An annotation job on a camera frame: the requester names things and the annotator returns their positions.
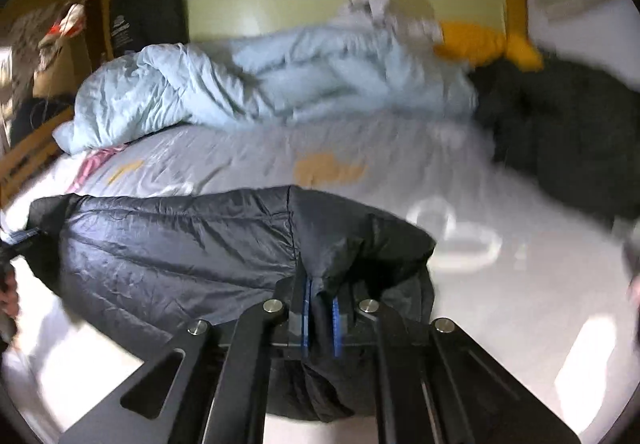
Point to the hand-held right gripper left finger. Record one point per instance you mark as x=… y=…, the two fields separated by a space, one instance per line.
x=306 y=321

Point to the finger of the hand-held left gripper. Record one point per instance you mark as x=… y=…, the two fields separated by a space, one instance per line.
x=22 y=235

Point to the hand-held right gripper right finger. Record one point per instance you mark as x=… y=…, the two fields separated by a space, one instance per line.
x=337 y=324

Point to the black puffer jacket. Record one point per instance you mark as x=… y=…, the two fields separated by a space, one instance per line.
x=175 y=249

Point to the dark clothes pile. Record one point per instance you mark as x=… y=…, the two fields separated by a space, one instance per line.
x=560 y=134

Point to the person's left hand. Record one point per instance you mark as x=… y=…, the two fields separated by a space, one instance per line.
x=7 y=296

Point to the pink striped cloth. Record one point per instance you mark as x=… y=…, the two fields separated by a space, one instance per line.
x=95 y=164

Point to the white and grey bed sheet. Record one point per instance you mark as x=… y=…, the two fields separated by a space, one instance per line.
x=500 y=304

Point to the cardboard box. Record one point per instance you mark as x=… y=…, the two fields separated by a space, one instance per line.
x=57 y=69

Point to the white and red cloth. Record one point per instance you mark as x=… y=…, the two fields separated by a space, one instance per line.
x=65 y=24

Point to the light blue duvet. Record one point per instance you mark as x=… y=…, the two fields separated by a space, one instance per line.
x=225 y=74

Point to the black hanging garment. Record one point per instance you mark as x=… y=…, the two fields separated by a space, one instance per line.
x=150 y=9

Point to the yellow cloth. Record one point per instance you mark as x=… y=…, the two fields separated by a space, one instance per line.
x=475 y=44

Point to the white crumpled cloth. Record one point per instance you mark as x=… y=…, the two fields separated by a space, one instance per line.
x=372 y=1

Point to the wooden bed frame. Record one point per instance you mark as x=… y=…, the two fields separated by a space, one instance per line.
x=30 y=154

